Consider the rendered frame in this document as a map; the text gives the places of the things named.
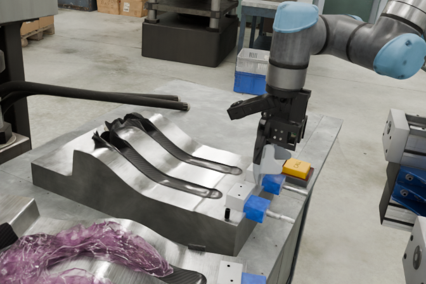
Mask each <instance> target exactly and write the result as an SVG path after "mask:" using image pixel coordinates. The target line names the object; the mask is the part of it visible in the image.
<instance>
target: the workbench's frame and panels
mask: <svg viewBox="0 0 426 284"><path fill-rule="evenodd" d="M341 127H342V125H341ZM341 127H340V129H339V131H338V133H337V135H336V137H335V139H334V141H333V143H332V146H333V144H334V142H335V140H336V138H337V136H338V134H339V132H340V130H341ZM332 146H331V148H330V150H331V149H332ZM330 150H329V152H328V154H327V156H326V158H325V161H326V159H327V157H328V155H329V153H330ZM325 161H324V162H323V165H322V166H321V169H320V170H319V173H318V175H317V177H316V179H315V181H314V183H313V185H312V187H311V189H310V191H309V194H308V196H307V198H306V200H305V202H304V204H303V206H302V208H301V210H300V212H299V215H298V216H297V218H296V220H295V223H294V225H293V227H292V229H291V231H290V233H289V235H288V237H287V239H286V242H285V244H284V246H283V248H282V250H281V252H280V254H279V256H278V258H277V260H276V262H275V264H274V266H273V268H272V270H271V272H270V275H269V277H268V279H267V281H266V284H292V281H293V278H294V273H295V267H296V263H297V258H298V255H299V250H300V245H301V241H302V235H303V232H304V227H305V223H306V218H307V213H308V210H309V204H310V201H311V196H312V192H313V187H314V184H315V182H316V180H317V178H318V176H319V174H320V172H321V170H322V168H323V166H324V164H325Z"/></svg>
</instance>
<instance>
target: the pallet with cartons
mask: <svg viewBox="0 0 426 284"><path fill-rule="evenodd" d="M43 34H47V35H53V34H55V27H54V15H53V16H45V17H41V18H39V20H35V22H23V24H22V27H21V29H20V35H21V42H22V47H23V48H24V47H26V46H27V44H28V40H29V41H40V40H42V39H44V38H43V37H42V35H43Z"/></svg>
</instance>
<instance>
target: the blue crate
mask: <svg viewBox="0 0 426 284"><path fill-rule="evenodd" d="M265 87H266V75H262V74H254V73H250V72H241V71H236V72H235V81H234V87H233V91H234V92H237V93H245V94H253V95H258V96H259V95H262V94H265V93H267V92H266V91H265Z"/></svg>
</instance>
